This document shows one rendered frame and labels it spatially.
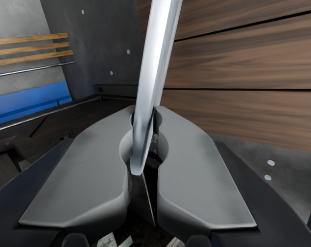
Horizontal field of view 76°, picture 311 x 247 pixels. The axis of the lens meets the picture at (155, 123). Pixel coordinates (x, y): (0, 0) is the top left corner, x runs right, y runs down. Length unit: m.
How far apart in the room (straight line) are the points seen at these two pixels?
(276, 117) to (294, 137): 0.04
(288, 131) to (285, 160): 0.45
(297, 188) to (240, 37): 0.62
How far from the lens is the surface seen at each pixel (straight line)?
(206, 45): 0.38
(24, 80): 1.93
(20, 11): 2.01
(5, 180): 0.69
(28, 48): 1.66
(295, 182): 0.84
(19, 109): 1.89
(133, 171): 0.16
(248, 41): 0.35
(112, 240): 0.76
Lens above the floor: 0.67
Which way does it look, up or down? 38 degrees down
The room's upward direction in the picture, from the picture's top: 117 degrees counter-clockwise
